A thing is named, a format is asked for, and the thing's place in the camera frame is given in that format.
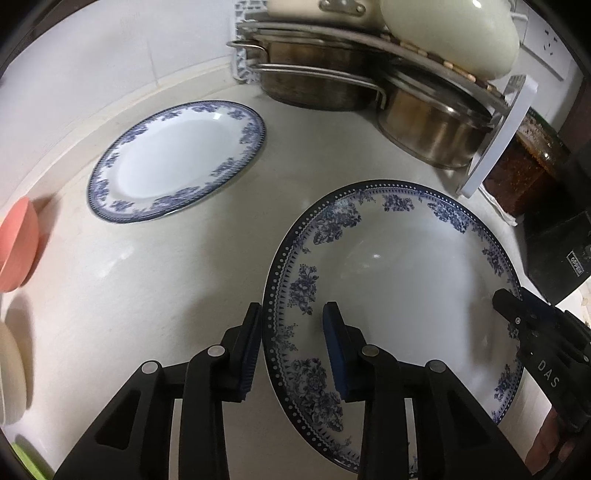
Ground white cloth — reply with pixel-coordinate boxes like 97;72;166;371
480;185;519;227

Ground green plastic item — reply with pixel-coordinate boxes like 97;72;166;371
11;438;54;480

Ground shiny steel pot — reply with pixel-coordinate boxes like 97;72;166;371
378;69;495;169

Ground person's right hand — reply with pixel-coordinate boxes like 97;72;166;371
529;408;573;478

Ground glass jar brown contents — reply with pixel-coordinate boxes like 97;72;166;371
482;108;573;217

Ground cream cooking pot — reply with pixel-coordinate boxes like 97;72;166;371
265;0;386;31

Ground white wall socket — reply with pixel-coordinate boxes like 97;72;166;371
517;18;573;81

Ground tarnished steel pot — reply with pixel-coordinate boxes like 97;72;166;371
226;28;389;70
249;62;386;112

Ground white metal kitchen rack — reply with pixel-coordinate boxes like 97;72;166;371
233;0;539;199

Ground small blue floral plate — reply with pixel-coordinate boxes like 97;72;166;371
86;100;267;225

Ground cream kettle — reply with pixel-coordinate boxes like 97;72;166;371
379;0;520;79

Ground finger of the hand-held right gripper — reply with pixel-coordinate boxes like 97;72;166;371
521;290;568;324
492;288;536;352

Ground black box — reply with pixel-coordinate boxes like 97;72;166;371
524;152;591;305

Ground cream white bowl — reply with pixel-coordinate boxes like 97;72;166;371
0;318;25;424

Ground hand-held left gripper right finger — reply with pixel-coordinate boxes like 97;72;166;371
322;301;534;480

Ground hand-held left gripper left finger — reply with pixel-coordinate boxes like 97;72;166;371
54;302;263;480

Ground large blue floral plate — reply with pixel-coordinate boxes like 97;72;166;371
262;181;526;480

